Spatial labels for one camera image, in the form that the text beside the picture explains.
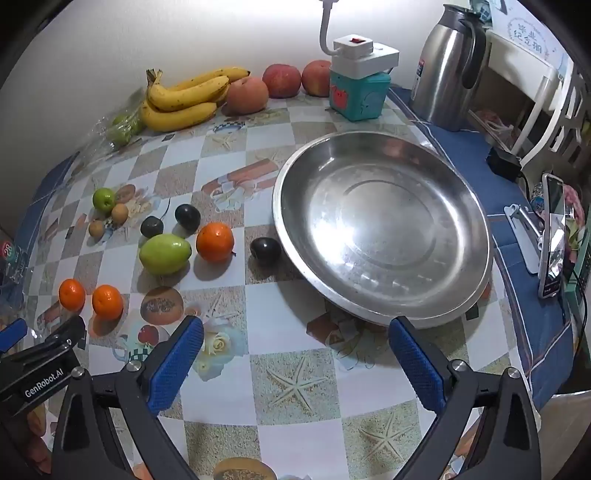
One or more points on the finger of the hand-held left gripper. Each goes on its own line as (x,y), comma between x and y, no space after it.
(9,332)
(67,331)

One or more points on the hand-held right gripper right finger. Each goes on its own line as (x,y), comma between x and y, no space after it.
(415,364)

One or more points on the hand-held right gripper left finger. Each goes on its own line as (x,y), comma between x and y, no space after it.
(178,364)

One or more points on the small orange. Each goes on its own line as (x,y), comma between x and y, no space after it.
(107,301)
(71,294)

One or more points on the brown longan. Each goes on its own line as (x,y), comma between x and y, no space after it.
(97,229)
(120,213)

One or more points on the green mango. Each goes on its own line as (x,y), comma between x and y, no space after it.
(165,253)

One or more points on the large orange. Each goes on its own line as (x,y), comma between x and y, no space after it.
(214,241)

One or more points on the dark plum with stem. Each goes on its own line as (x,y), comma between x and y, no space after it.
(151,226)

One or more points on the small green apple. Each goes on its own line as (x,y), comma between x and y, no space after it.
(104,199)

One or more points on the stainless steel basin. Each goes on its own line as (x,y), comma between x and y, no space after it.
(383,221)

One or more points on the person's left hand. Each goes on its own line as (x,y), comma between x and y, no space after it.
(38,424)

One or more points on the checkered printed tablecloth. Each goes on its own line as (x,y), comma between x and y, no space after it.
(277,300)

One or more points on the white phone stand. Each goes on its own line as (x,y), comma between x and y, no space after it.
(521,226)

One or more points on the smartphone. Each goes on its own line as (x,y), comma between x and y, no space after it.
(553,240)

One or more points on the clear plastic clamshell box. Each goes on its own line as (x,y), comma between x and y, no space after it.
(99,138)

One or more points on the pile of green jujubes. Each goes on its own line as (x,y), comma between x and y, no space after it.
(122,129)

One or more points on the black power adapter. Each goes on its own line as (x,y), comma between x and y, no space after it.
(503,161)

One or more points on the floral printed bag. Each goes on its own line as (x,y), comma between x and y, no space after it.
(576,212)

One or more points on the yellow banana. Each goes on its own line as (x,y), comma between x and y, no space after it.
(221,74)
(175,117)
(189,92)

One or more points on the teal plastic box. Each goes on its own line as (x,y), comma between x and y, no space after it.
(358,99)

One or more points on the red apple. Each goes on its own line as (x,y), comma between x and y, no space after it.
(318,78)
(281,81)
(247,95)

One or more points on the stainless steel thermos jug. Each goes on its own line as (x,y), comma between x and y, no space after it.
(445,69)

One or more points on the white shelf rack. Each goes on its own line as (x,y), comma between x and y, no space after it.
(545,92)

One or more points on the white gooseneck lamp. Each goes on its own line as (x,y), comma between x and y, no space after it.
(364,53)

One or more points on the white printed paper card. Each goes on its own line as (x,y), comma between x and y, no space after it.
(531,27)

